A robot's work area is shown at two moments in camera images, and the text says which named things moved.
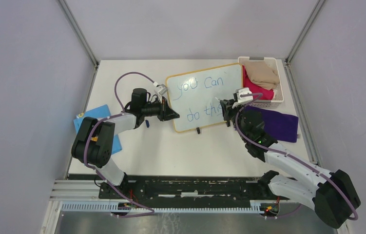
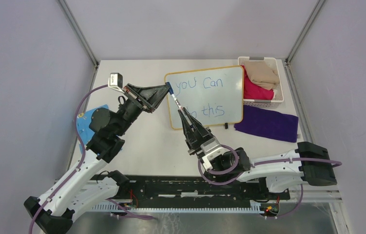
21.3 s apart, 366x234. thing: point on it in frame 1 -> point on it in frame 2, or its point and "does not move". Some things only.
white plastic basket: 261,75 does not move
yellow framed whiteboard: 194,95 does not move
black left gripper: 166,113 -> 150,96
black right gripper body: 230,113 -> 200,148
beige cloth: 262,74 does not move
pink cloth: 248,82 does not move
